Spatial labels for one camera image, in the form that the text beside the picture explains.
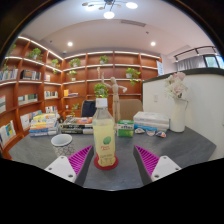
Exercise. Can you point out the grey curtain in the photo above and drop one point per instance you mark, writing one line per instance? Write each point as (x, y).
(190, 63)

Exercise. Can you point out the white tissue pack stack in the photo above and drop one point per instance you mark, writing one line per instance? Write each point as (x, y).
(151, 120)

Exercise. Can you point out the potted green plant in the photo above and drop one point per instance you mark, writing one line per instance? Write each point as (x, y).
(101, 90)

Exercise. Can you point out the white patterned cup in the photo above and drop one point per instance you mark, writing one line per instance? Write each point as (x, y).
(62, 145)

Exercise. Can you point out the branched ceiling lamp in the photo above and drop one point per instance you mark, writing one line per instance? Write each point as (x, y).
(108, 7)

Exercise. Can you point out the small snack packet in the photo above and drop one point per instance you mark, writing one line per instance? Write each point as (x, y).
(161, 134)
(150, 133)
(139, 131)

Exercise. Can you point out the recessed ceiling light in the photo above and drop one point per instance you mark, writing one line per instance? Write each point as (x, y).
(153, 43)
(70, 44)

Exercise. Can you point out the wooden artist mannequin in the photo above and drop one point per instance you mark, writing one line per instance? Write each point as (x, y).
(115, 96)

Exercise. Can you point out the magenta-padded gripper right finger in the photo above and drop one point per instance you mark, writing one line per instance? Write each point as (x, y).
(163, 166)

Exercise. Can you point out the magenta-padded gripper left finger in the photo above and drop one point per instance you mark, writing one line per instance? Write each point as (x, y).
(63, 166)

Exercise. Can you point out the wooden shelf unit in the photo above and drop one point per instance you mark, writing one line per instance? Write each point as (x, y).
(110, 71)

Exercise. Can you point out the dark blue chair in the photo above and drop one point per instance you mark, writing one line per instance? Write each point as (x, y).
(88, 108)

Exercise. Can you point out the white wall switch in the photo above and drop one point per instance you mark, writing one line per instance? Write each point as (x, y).
(155, 98)

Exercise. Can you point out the tan chair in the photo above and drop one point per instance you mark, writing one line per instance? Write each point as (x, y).
(131, 110)

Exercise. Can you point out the white ceramic vase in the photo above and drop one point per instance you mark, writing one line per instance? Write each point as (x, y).
(178, 116)

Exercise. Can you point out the colourful book stack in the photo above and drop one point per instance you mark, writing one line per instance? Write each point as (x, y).
(43, 125)

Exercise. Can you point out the clear bottle of yellow drink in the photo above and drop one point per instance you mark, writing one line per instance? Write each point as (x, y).
(104, 140)

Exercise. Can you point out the green tissue box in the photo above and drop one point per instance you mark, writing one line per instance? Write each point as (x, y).
(125, 129)

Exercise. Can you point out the dark magazine stack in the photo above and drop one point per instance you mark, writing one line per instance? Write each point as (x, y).
(76, 126)

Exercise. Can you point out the ceiling air vent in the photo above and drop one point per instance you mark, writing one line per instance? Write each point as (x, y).
(133, 23)

